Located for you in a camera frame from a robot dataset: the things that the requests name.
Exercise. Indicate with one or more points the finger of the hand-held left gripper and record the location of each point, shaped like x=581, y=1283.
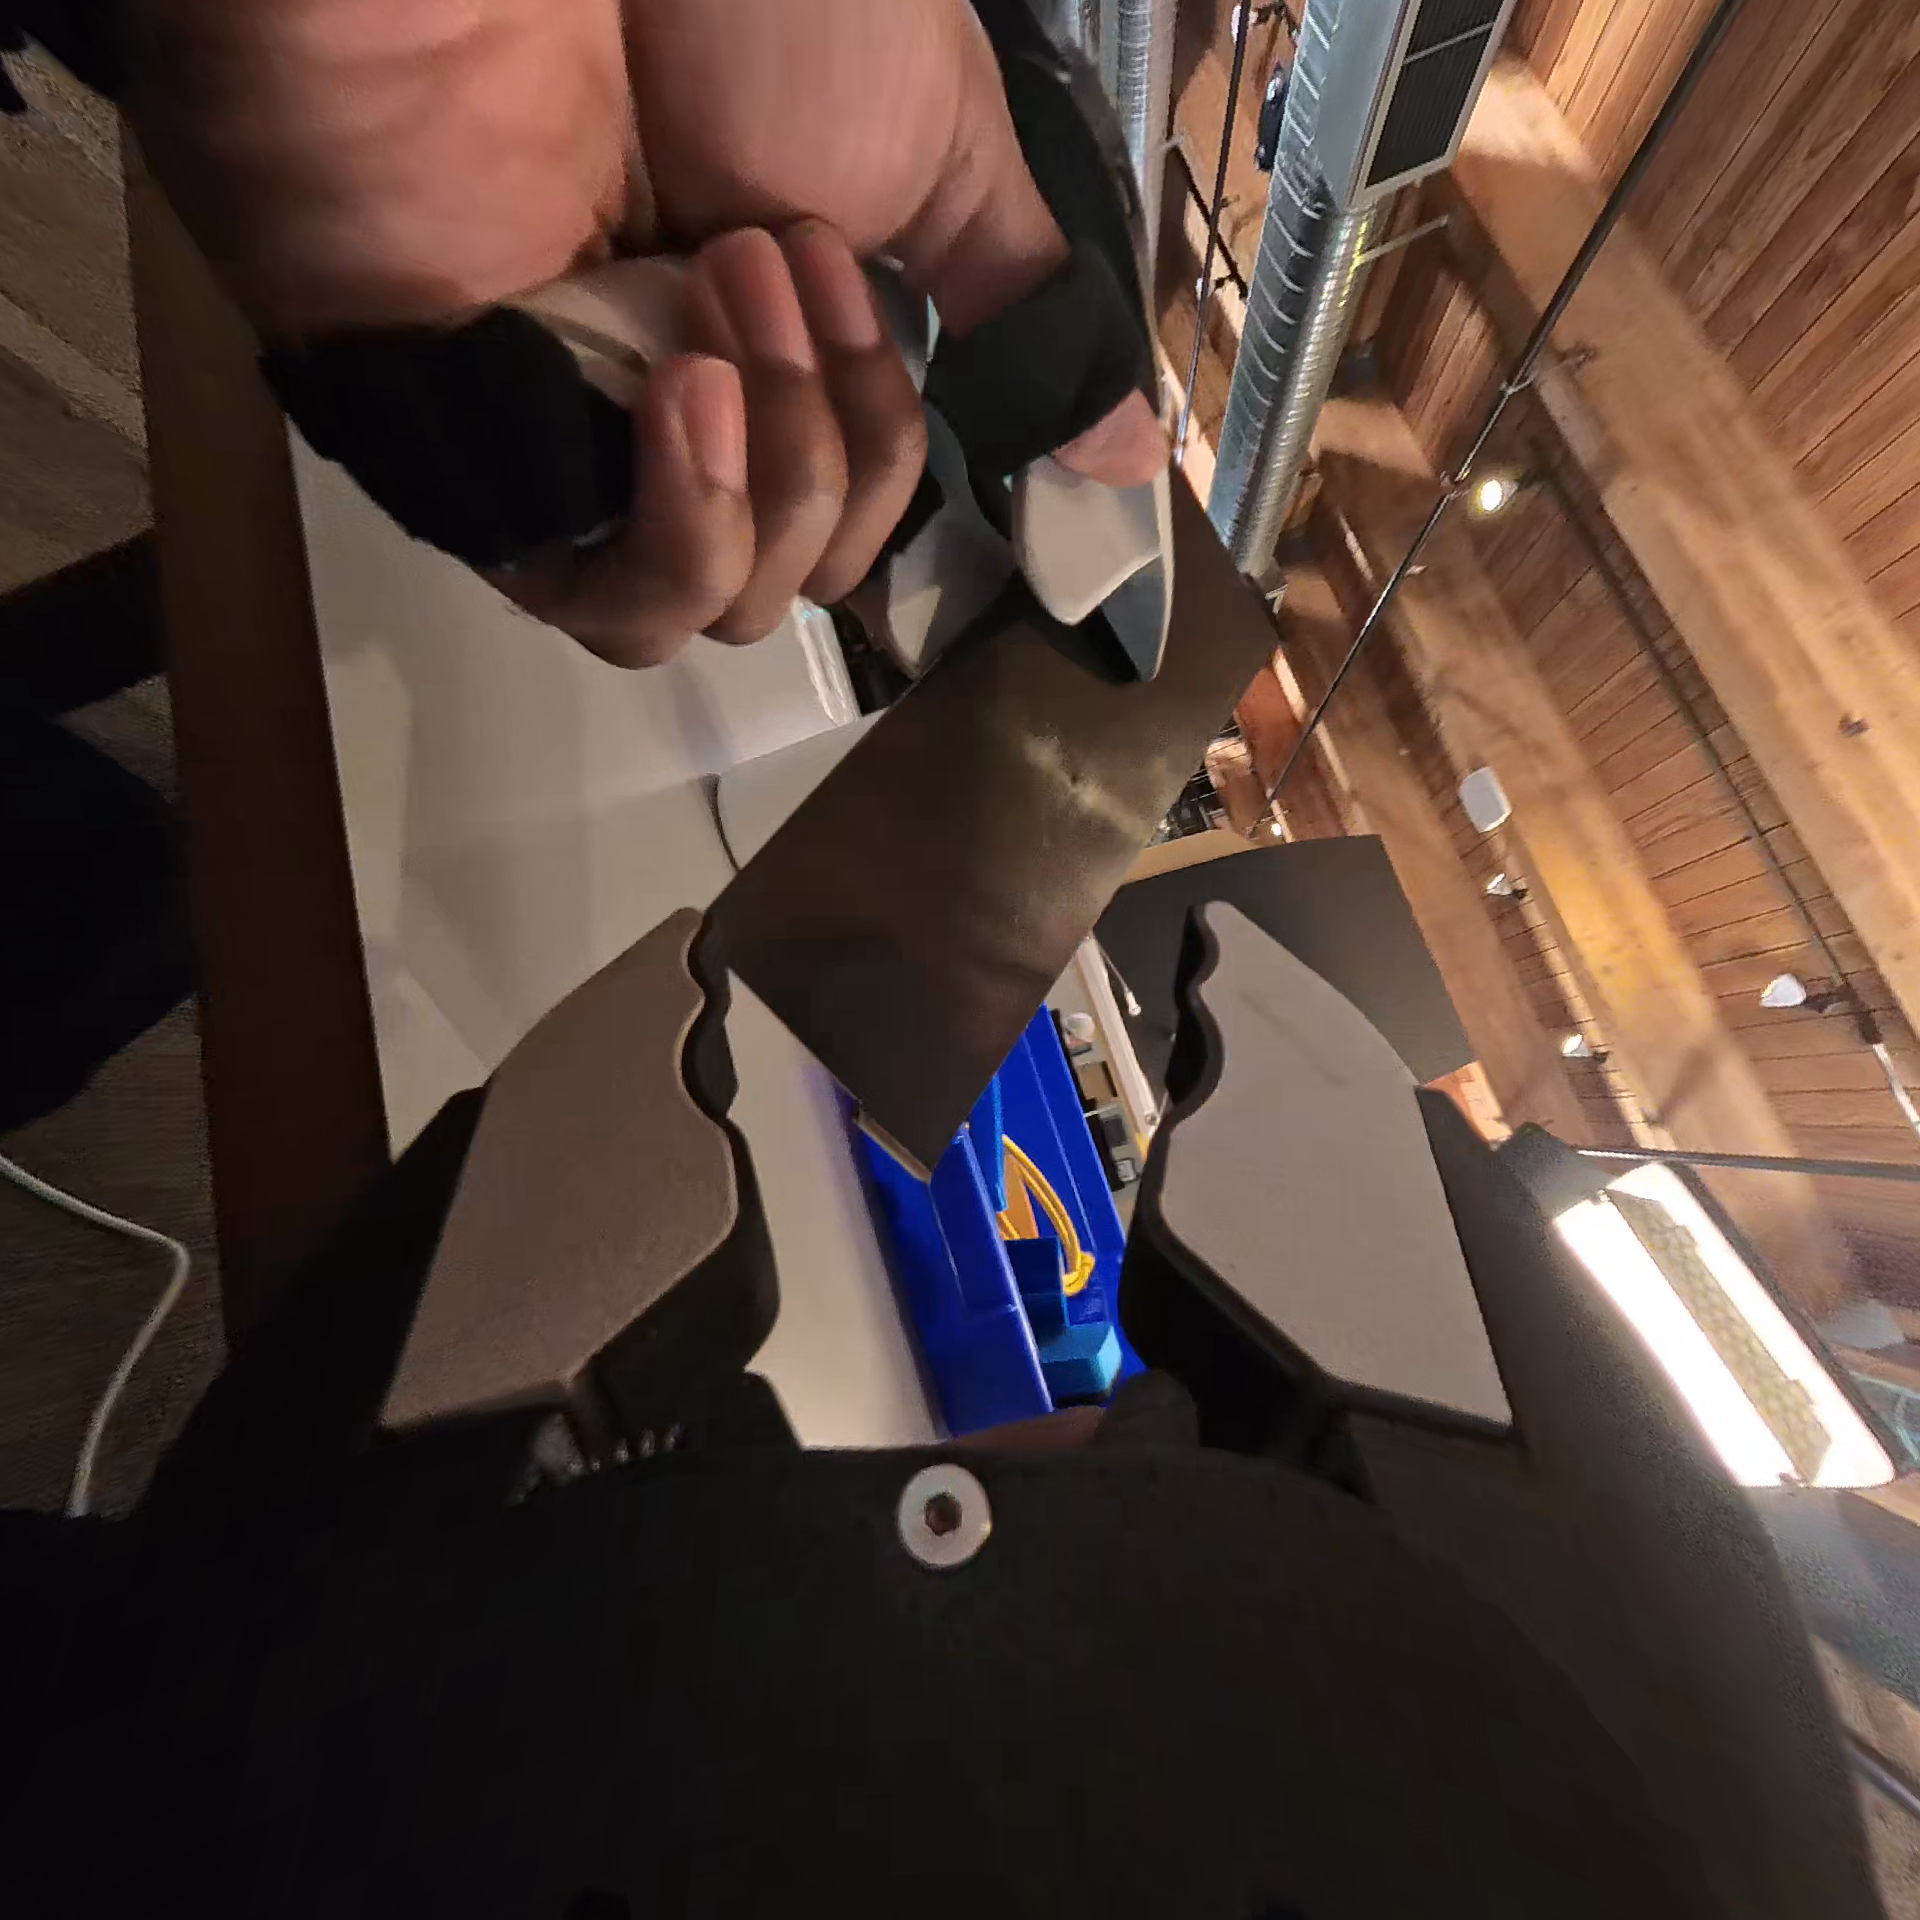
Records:
x=1153, y=617
x=1082, y=535

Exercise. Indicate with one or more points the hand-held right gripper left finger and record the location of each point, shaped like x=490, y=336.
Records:
x=570, y=1203

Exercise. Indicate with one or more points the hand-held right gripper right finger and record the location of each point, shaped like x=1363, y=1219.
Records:
x=1318, y=1203

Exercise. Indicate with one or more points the dark glossy sheet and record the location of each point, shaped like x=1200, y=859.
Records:
x=959, y=874

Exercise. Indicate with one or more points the blue plastic bin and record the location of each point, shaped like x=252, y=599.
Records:
x=976, y=1320

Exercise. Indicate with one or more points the person's left hand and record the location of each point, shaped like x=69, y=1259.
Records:
x=450, y=133

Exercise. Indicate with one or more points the blue foam block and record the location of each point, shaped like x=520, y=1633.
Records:
x=1074, y=1366

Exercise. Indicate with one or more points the ceiling spotlight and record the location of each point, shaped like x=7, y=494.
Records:
x=1492, y=494

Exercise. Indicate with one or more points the white ceiling access point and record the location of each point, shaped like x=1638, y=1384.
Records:
x=1483, y=798

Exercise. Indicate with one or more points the softbox light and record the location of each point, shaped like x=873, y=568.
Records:
x=1695, y=1302

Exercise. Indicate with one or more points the white panel stand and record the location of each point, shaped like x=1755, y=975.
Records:
x=782, y=792

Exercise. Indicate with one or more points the white track spotlight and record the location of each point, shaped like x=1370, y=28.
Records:
x=1783, y=994

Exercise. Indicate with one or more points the silver air duct with vent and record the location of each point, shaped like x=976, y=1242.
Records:
x=1301, y=304

